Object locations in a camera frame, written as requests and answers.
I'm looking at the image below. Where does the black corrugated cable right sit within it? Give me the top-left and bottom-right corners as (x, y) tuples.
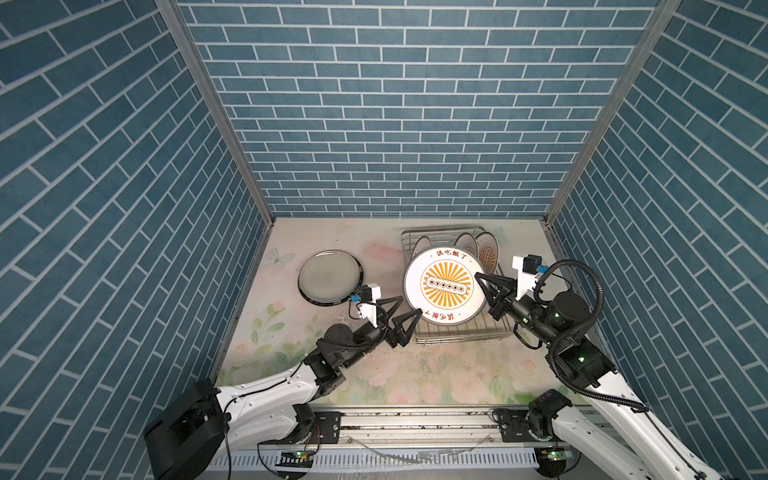
(533, 259), (652, 414)

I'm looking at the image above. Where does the plain white deep plate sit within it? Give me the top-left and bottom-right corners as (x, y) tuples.
(297, 250), (364, 307)

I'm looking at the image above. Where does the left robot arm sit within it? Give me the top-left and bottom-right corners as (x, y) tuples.
(143, 297), (423, 479)

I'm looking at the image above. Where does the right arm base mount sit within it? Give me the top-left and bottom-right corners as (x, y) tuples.
(490, 389), (573, 443)

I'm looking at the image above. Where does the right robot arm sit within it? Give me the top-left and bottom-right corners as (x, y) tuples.
(475, 260), (721, 479)

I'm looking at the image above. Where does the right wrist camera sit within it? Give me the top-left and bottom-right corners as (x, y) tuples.
(512, 254), (542, 300)

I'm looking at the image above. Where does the metal wire dish rack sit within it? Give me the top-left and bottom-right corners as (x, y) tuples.
(401, 225), (513, 344)

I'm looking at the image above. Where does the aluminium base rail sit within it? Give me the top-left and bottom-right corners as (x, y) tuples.
(161, 404), (679, 475)

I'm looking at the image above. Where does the orange sunburst plate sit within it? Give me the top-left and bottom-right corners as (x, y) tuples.
(412, 236), (432, 257)

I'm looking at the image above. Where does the brown patterned plate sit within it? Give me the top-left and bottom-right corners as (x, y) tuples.
(476, 231), (499, 274)
(403, 246), (486, 326)

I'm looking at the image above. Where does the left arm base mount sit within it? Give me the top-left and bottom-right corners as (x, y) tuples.
(266, 411), (342, 446)

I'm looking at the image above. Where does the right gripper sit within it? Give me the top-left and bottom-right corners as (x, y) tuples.
(478, 270), (563, 351)

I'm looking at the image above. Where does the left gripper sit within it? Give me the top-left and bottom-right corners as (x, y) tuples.
(338, 297), (420, 373)

